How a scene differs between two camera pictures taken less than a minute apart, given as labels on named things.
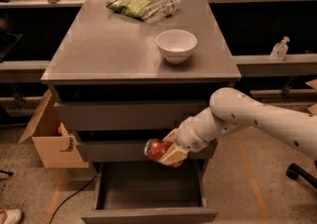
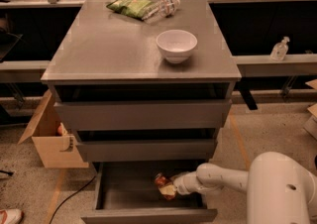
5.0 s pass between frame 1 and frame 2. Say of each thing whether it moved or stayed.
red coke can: moved
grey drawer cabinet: stayed
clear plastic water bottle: stayed
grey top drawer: stayed
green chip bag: stayed
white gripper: moved
